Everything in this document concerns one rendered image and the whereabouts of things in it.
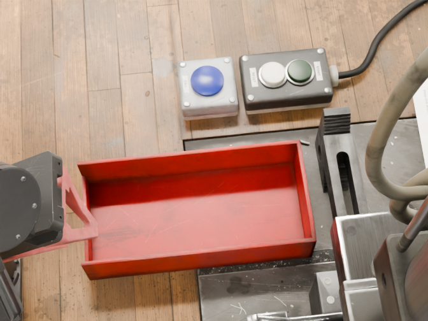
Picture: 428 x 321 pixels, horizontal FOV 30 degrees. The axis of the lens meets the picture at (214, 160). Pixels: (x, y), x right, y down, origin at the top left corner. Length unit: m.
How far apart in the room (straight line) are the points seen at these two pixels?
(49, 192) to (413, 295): 0.28
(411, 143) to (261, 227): 0.21
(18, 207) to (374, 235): 0.30
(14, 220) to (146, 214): 0.41
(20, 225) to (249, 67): 0.50
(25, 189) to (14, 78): 0.51
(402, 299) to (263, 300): 0.39
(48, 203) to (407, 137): 0.50
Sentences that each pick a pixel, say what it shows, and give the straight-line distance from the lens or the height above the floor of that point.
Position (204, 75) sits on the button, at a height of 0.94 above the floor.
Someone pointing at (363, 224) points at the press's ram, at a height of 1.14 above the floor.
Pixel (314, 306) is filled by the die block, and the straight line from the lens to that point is 0.86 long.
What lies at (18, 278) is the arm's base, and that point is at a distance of 0.92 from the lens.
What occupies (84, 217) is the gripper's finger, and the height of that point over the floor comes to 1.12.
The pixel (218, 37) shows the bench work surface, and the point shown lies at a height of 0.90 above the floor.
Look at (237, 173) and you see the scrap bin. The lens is 0.94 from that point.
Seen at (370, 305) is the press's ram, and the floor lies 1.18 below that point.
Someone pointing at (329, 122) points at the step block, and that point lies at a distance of 0.88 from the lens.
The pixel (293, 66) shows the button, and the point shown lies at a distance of 0.96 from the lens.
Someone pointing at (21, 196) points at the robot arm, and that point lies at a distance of 0.53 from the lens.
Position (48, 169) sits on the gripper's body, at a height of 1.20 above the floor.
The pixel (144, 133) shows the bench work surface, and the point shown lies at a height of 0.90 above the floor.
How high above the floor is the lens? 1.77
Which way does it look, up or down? 67 degrees down
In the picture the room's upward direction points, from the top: 2 degrees counter-clockwise
